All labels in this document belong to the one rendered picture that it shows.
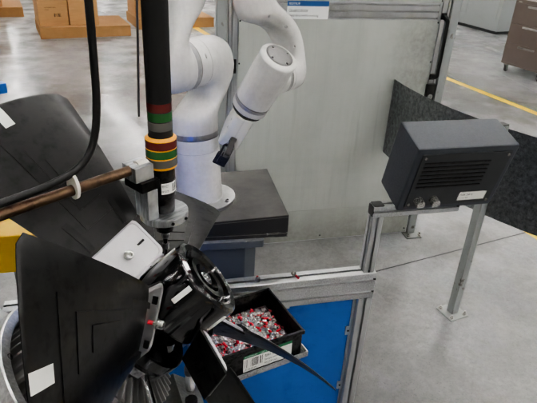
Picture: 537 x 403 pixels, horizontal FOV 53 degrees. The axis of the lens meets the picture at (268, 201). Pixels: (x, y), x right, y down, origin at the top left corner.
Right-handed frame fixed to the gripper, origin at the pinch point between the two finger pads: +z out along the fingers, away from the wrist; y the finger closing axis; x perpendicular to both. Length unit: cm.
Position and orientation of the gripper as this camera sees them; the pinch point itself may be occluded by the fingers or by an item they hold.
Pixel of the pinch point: (223, 149)
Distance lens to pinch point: 136.4
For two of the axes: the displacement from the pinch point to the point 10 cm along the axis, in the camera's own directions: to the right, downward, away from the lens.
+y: -1.6, 7.3, -6.6
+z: -4.3, 5.5, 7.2
